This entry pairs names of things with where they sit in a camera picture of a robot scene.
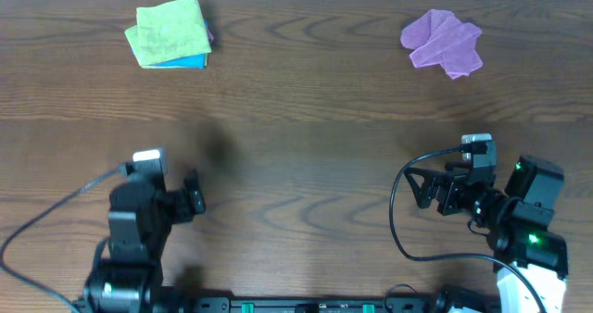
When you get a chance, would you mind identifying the folded blue cloth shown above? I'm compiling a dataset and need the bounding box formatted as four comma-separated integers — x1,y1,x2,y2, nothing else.
124,25,208,69

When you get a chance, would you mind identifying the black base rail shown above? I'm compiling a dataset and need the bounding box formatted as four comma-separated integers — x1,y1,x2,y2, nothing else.
71,295,436,313

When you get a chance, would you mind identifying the right camera cable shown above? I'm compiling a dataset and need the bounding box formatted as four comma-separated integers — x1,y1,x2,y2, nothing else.
388,146,548,313

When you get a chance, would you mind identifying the left camera cable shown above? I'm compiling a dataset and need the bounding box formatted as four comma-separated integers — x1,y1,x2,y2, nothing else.
0,163,133,313

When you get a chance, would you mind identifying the folded purple cloth on stack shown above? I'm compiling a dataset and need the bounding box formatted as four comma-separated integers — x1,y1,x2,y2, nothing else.
207,27,214,44

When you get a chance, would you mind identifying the folded yellow-green bottom cloth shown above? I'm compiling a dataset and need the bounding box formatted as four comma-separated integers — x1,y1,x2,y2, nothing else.
142,54,208,69

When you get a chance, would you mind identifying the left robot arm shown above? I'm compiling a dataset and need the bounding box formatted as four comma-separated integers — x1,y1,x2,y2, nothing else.
82,161,206,312

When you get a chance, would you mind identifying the light green cloth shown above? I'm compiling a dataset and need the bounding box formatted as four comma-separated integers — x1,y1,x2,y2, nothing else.
134,0,211,67

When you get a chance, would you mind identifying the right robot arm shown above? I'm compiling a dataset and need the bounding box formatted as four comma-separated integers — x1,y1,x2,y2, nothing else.
398,153,569,312

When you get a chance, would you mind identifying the crumpled purple cloth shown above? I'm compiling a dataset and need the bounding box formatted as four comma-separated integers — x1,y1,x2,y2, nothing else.
400,9,483,80

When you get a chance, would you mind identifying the camera cable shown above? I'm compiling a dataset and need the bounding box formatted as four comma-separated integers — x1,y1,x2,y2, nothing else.
0,163,133,313
388,146,548,313

